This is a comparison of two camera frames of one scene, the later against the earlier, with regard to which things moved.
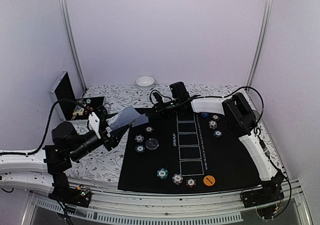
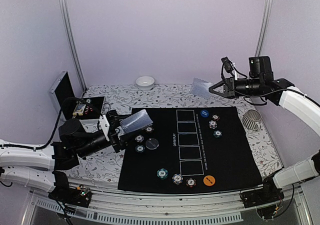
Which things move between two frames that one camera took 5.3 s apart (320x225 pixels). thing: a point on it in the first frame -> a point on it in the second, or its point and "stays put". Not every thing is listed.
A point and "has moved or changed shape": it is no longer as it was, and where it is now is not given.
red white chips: (191, 182) stays put
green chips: (139, 148) stays put
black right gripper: (160, 108) -> (230, 87)
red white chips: (215, 117) stays put
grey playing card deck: (124, 117) has moved or changed shape
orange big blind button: (209, 180) stays put
